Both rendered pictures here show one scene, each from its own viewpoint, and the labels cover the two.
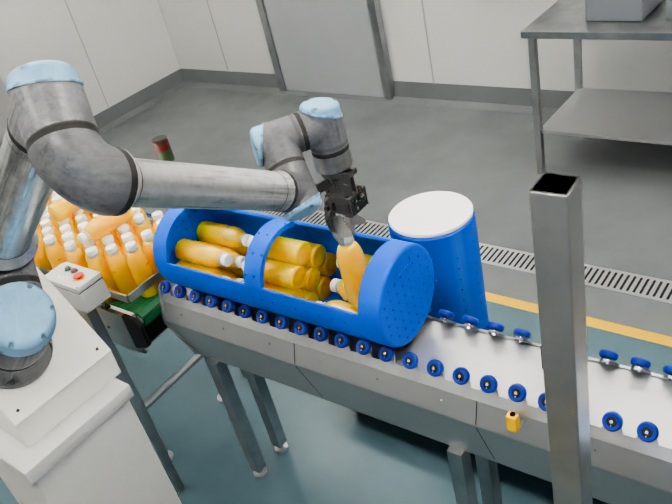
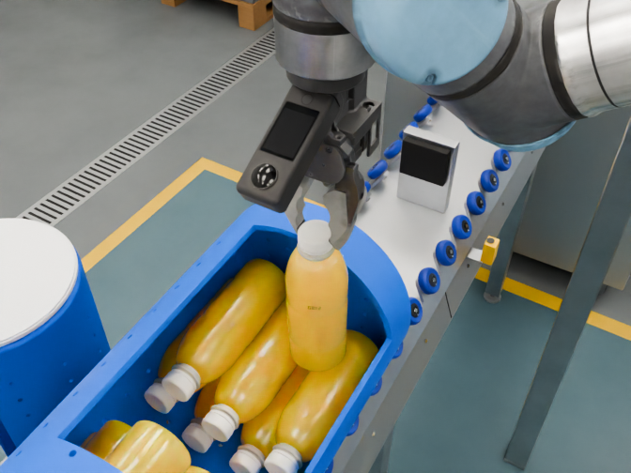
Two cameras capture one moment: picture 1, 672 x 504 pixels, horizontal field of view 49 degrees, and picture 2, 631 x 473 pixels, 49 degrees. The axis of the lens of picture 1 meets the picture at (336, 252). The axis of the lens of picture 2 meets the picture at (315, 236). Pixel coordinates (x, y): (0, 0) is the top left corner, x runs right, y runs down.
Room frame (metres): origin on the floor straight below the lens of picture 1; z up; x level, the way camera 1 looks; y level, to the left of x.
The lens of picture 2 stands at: (1.72, 0.49, 1.82)
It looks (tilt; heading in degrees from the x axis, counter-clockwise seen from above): 44 degrees down; 256
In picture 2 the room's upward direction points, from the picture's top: straight up
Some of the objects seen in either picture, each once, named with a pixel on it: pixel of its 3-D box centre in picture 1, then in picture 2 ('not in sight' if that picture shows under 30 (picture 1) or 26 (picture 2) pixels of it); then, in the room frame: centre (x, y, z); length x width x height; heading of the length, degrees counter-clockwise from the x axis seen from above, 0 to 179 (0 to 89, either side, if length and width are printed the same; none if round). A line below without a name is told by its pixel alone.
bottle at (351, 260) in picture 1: (353, 269); (316, 300); (1.59, -0.03, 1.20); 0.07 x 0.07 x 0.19
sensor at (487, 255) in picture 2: (517, 414); (475, 245); (1.22, -0.33, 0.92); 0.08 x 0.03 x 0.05; 137
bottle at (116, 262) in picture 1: (122, 272); not in sight; (2.23, 0.74, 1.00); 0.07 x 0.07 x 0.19
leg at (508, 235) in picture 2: not in sight; (509, 231); (0.76, -0.92, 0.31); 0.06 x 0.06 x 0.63; 47
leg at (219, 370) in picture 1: (239, 419); not in sight; (2.10, 0.52, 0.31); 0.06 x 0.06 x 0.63; 47
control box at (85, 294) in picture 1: (76, 286); not in sight; (2.12, 0.87, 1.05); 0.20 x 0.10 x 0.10; 47
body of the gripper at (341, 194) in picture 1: (342, 189); (329, 113); (1.58, -0.05, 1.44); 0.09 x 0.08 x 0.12; 47
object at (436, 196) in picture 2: not in sight; (424, 173); (1.29, -0.45, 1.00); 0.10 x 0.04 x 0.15; 137
